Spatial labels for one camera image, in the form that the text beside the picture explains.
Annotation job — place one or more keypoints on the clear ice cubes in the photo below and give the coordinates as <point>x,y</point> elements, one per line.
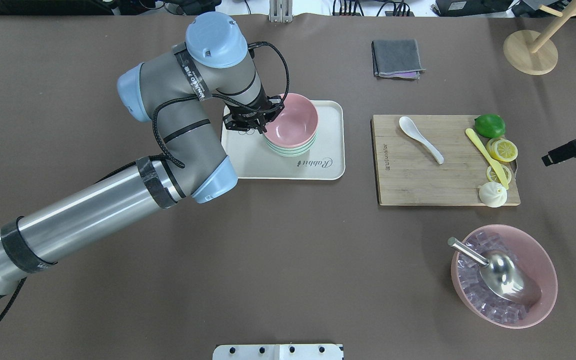
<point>483,299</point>

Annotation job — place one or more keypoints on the grey folded cloth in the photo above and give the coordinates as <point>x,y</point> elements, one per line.
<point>396,55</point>

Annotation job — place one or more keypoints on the large pink ice bowl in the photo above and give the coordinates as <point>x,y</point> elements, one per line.
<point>532,259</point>

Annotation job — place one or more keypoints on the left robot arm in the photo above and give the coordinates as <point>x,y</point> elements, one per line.
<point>214,61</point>

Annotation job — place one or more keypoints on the small pink bowl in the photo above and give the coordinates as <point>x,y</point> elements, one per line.
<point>295,125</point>

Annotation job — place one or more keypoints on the yellow plastic knife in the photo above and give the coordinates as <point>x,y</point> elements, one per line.
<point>493,163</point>

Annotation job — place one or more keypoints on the bamboo cutting board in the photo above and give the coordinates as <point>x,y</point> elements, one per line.
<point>408,175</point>

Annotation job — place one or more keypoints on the green lime toy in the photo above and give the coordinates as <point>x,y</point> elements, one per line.
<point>490,126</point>

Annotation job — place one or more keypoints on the metal ice scoop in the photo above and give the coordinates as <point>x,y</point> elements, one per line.
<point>506,279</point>

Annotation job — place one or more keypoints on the wooden stand with round base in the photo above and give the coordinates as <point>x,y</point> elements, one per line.
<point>532,52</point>

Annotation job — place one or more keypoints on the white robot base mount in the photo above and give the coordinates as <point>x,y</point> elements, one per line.
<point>286,351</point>

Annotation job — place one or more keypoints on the beige rabbit tray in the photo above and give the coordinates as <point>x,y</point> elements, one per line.
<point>252,158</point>

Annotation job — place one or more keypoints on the purple cloth under grey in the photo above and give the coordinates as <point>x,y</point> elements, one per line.
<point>405,75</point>

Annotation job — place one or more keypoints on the lower stacked lemon slice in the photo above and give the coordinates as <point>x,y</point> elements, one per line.
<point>490,145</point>

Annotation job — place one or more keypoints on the white ceramic spoon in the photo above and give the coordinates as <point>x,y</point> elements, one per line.
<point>410,129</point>

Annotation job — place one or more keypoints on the stacked green bowls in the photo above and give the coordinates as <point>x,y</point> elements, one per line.
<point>291,152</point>

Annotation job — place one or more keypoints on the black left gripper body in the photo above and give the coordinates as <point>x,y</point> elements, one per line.
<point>269,103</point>

